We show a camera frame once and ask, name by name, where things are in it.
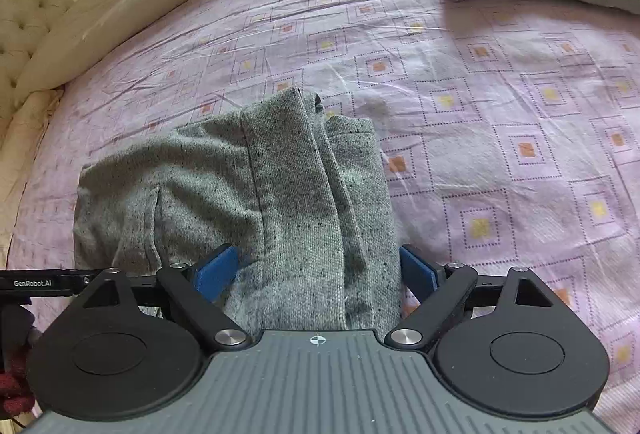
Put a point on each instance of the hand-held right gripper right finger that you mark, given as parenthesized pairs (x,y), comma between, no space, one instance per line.
(417,271)

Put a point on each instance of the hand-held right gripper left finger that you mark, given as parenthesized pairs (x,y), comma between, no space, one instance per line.
(215,271)

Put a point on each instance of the grey speckled pants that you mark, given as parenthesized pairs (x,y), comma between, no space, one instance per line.
(280,194)

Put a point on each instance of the person's left hand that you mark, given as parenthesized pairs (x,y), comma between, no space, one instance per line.
(12,386)

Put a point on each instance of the purple patterned bed sheet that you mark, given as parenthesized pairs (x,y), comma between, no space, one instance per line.
(500,113)

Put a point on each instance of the cream tufted headboard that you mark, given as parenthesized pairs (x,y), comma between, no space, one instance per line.
(25,8)

